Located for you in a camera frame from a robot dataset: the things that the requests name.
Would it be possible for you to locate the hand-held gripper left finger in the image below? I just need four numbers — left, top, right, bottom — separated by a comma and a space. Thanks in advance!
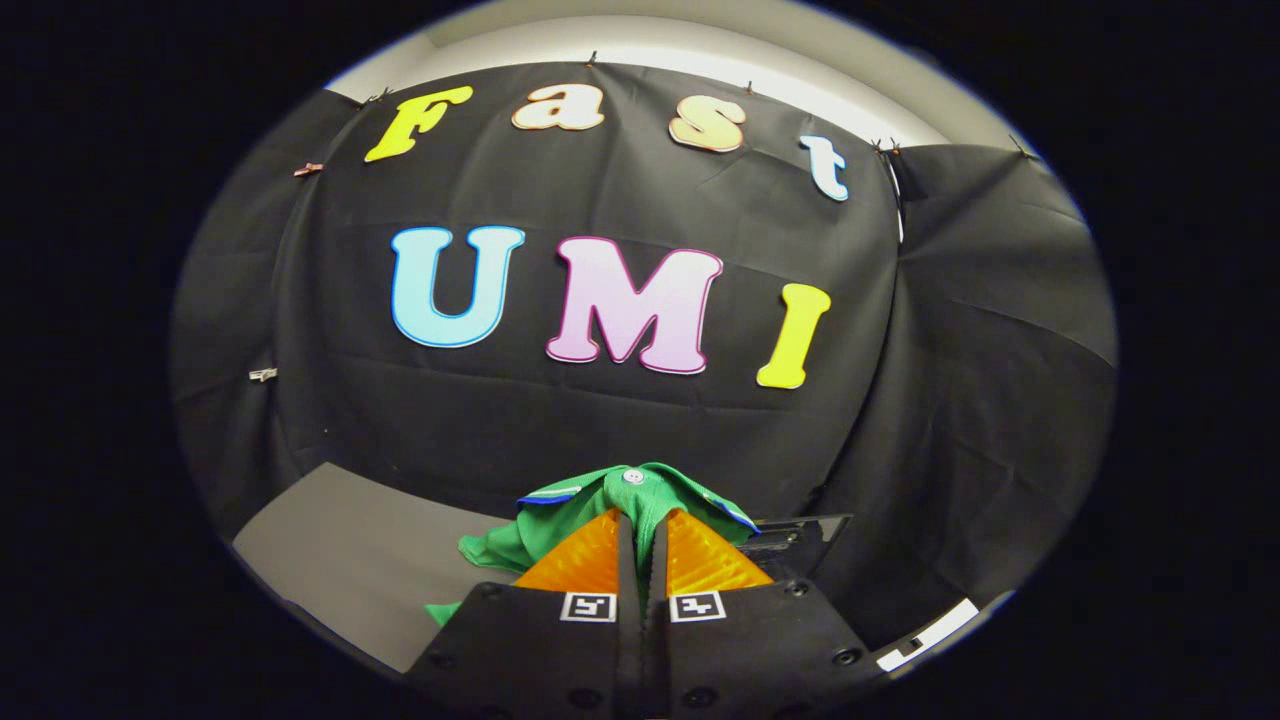
405, 508, 642, 717

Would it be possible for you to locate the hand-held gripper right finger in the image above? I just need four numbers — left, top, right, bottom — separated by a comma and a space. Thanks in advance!
640, 508, 887, 717

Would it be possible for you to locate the green polo shirt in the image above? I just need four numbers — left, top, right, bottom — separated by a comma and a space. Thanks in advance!
425, 462, 761, 627

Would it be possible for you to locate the black backdrop cloth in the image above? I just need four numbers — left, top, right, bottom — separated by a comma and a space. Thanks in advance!
170, 62, 1118, 651

